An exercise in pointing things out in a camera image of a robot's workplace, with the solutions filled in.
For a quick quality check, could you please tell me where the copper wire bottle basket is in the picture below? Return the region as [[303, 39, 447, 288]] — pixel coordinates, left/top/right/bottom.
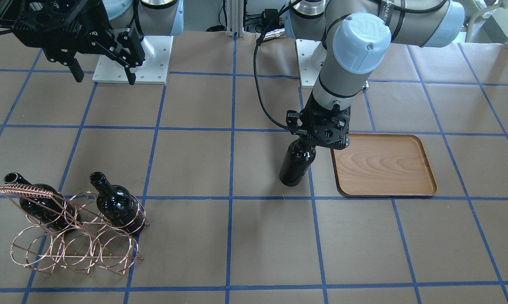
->
[[0, 184, 144, 276]]

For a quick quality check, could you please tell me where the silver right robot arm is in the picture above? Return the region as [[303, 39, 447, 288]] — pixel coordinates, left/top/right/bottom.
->
[[0, 0, 184, 85]]

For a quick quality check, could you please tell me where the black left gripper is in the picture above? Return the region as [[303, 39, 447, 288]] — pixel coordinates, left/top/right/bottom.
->
[[286, 101, 351, 150]]

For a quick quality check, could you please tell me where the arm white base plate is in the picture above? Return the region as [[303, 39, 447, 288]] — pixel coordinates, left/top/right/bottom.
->
[[295, 39, 369, 90], [92, 35, 174, 85]]

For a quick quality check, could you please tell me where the dark wine bottle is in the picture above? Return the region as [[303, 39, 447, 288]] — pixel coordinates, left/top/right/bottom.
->
[[89, 171, 146, 235], [279, 140, 316, 187]]

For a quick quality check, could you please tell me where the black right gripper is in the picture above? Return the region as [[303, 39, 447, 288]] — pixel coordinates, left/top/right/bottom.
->
[[0, 0, 145, 85]]

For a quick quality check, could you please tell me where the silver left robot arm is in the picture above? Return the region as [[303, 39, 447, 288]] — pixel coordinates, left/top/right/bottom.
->
[[285, 0, 465, 149]]

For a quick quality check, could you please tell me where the wooden serving tray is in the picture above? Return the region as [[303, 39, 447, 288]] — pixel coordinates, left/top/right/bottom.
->
[[332, 133, 438, 197]]

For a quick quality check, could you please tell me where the dark wine bottle in basket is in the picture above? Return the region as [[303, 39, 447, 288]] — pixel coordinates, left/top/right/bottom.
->
[[89, 171, 146, 235]]

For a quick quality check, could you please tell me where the black braided cable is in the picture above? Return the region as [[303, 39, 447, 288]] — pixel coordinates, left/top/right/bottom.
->
[[253, 0, 305, 131]]

